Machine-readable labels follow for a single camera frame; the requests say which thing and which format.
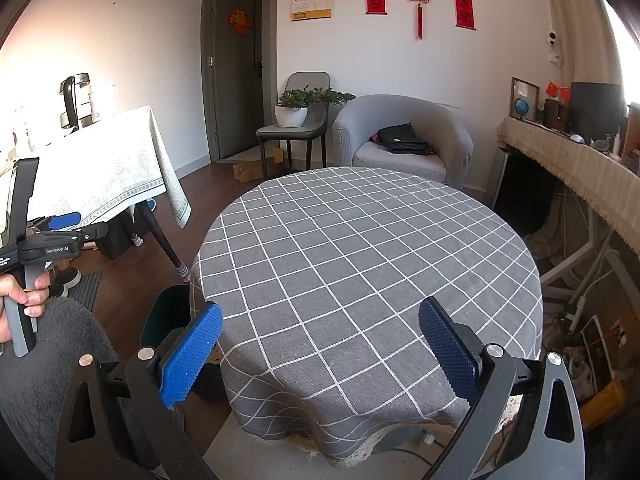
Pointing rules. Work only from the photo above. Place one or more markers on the wooden picture frame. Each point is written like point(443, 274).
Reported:
point(525, 87)

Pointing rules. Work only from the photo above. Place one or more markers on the grey dining chair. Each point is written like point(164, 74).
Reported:
point(310, 80)

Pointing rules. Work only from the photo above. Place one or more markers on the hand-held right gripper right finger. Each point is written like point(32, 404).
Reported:
point(450, 345)

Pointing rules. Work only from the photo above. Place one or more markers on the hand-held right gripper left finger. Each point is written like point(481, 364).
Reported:
point(192, 355)

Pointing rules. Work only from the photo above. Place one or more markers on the person's left hand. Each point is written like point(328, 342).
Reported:
point(12, 305)

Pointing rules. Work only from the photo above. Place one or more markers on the table with white cloth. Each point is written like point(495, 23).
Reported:
point(100, 170)

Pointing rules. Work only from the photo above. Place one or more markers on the grey checked tablecloth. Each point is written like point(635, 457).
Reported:
point(360, 260)

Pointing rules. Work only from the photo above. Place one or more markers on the potted green plant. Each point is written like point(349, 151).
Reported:
point(290, 116)

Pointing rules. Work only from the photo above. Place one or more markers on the beige fringed cloth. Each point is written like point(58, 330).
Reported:
point(560, 150)

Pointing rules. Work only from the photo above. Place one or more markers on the brown speaker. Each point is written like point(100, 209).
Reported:
point(555, 115)

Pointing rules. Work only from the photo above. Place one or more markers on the dark ribbed floor mat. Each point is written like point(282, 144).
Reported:
point(90, 290)

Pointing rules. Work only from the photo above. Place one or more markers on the person's grey trouser leg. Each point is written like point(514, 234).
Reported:
point(60, 350)

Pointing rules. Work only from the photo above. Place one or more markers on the grey armchair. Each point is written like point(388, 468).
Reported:
point(350, 130)

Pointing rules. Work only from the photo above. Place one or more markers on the yellow packet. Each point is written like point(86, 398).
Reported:
point(607, 400)

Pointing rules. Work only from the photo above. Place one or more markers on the black monitor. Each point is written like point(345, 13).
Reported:
point(597, 110)

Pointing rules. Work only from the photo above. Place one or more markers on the white desk frame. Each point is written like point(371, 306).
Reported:
point(592, 230)

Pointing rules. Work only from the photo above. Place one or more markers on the white security camera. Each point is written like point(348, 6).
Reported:
point(551, 40)

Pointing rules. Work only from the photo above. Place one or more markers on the dark table leg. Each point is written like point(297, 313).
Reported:
point(160, 240)

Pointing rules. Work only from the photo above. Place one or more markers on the brown cardboard floor box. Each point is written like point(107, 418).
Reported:
point(245, 172)

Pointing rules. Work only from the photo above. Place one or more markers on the grey door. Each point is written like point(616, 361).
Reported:
point(235, 85)

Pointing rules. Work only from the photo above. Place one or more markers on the red door decoration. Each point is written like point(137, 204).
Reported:
point(240, 21)

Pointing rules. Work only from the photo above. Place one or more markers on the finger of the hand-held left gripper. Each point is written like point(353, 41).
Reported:
point(65, 220)
point(92, 231)

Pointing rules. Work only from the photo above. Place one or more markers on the black bag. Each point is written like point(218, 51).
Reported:
point(400, 137)

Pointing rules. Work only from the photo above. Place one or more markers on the small red flags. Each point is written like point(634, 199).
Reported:
point(562, 92)

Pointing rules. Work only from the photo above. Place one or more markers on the dark sneaker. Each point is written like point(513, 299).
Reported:
point(67, 280)

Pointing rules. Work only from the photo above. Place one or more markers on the black waste bin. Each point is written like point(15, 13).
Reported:
point(167, 310)

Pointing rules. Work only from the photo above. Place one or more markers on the black storage box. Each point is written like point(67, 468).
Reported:
point(117, 240)

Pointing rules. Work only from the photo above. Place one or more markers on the blue globe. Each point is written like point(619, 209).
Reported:
point(521, 106)

